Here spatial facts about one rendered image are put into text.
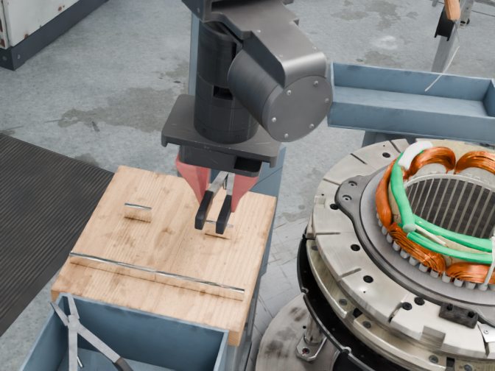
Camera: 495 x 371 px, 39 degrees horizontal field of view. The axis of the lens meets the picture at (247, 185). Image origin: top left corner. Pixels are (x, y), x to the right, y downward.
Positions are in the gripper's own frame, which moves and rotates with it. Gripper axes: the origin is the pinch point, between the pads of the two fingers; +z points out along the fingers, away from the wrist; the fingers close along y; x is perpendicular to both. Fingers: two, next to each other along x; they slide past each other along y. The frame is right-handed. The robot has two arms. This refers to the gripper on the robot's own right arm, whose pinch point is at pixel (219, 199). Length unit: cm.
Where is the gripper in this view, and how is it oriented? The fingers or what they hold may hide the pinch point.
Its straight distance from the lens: 68.0
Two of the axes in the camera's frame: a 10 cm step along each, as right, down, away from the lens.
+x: 1.9, -6.4, 7.4
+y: 9.8, 2.0, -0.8
